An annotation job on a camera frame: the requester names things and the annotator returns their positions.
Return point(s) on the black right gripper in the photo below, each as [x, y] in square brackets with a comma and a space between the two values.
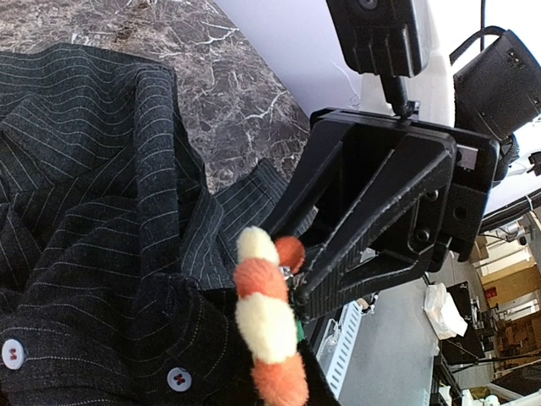
[397, 204]

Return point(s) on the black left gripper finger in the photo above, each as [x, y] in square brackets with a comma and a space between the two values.
[320, 393]

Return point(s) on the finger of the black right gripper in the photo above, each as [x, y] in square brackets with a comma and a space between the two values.
[319, 178]

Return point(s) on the dark pinstriped garment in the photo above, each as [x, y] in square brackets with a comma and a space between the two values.
[117, 262]

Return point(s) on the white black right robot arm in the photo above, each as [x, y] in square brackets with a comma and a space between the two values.
[496, 93]

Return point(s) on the white slotted cable duct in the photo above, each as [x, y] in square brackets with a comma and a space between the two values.
[335, 351]

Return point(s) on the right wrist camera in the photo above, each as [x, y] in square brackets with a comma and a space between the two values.
[388, 38]

